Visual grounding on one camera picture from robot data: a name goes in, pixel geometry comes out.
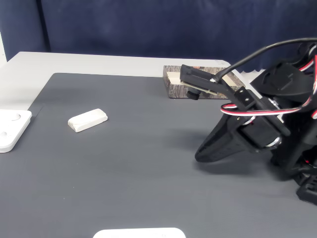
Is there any red white black servo cable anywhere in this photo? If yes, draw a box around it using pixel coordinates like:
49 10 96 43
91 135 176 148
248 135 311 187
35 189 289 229
220 47 317 122

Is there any white block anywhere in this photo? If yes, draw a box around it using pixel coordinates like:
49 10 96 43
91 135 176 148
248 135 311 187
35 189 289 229
67 108 109 134

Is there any bark print cardboard box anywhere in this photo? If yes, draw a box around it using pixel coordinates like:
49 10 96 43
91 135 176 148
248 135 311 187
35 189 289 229
162 65 246 100

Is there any white plate with round dimples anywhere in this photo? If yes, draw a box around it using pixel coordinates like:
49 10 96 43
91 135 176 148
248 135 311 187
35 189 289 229
0 109 33 153

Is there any white rounded flat device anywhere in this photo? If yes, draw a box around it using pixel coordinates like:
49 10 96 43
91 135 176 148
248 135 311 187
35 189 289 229
93 227 186 238

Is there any dark blue curtain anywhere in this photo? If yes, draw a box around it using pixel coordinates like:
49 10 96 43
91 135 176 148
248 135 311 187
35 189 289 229
0 0 317 73

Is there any black gripper camera with mount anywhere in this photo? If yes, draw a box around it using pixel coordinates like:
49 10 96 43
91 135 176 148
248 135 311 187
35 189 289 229
179 63 260 111

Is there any dark grey table mat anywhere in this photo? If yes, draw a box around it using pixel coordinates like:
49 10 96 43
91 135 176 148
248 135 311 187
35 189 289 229
0 72 317 238

